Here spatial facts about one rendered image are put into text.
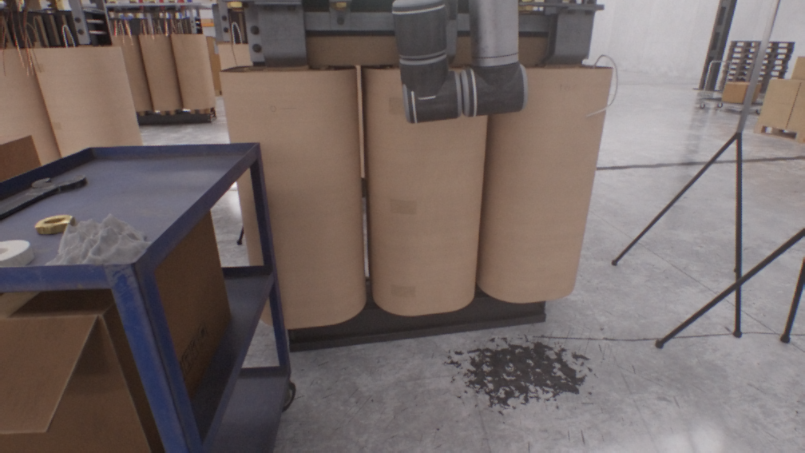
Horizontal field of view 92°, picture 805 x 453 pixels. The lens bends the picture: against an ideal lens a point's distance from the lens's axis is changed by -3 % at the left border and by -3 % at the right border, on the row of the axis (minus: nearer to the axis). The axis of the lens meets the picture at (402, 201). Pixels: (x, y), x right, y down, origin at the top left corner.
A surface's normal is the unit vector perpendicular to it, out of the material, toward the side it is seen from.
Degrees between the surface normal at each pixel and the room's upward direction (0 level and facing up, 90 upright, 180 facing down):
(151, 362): 90
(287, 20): 90
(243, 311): 0
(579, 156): 90
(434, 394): 0
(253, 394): 0
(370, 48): 90
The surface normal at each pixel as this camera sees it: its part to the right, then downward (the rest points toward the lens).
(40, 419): 0.04, -0.68
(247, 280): 0.00, -0.93
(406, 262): -0.07, 0.36
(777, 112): -0.98, 0.07
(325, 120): 0.40, 0.33
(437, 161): 0.17, 0.37
